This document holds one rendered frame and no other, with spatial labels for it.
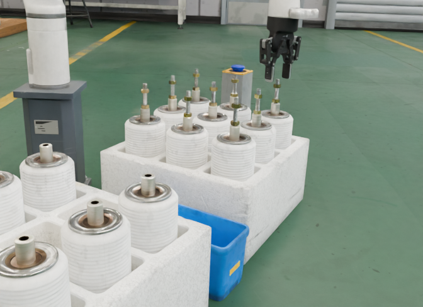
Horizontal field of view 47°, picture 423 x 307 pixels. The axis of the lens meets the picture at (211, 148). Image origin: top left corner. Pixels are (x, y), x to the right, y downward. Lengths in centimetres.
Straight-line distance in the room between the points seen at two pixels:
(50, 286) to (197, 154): 56
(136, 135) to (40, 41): 33
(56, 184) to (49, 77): 42
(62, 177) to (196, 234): 27
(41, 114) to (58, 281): 71
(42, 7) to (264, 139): 60
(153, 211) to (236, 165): 32
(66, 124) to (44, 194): 39
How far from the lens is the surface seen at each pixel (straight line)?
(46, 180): 90
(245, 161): 103
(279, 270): 107
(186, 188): 106
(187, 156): 107
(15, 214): 87
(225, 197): 101
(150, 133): 113
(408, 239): 128
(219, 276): 93
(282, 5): 118
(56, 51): 125
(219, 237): 101
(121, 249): 69
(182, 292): 82
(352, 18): 633
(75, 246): 68
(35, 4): 125
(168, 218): 77
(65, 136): 128
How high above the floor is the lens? 59
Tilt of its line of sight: 20 degrees down
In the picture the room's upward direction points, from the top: 2 degrees clockwise
